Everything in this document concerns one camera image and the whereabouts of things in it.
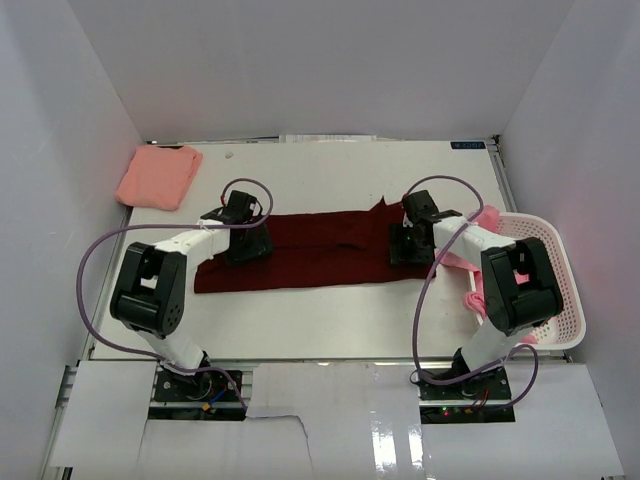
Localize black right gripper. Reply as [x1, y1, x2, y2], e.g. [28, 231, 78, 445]
[389, 223, 437, 268]

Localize dark red t shirt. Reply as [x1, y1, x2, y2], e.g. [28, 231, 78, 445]
[194, 199, 430, 294]

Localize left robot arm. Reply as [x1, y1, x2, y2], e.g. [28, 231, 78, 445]
[110, 190, 273, 399]

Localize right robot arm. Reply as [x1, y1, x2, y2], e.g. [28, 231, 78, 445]
[390, 190, 564, 399]

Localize pink t shirt in basket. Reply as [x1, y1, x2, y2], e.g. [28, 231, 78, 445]
[432, 204, 539, 345]

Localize papers behind table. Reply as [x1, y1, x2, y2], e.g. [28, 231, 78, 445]
[278, 134, 377, 144]

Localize folded salmon t shirt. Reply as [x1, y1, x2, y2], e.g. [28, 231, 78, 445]
[115, 145, 203, 211]

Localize white perforated plastic basket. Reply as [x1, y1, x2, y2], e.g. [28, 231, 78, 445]
[488, 212, 586, 351]

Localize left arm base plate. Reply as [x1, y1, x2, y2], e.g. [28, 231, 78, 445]
[152, 369, 238, 403]

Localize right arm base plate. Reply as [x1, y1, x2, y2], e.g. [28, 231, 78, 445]
[409, 367, 512, 405]

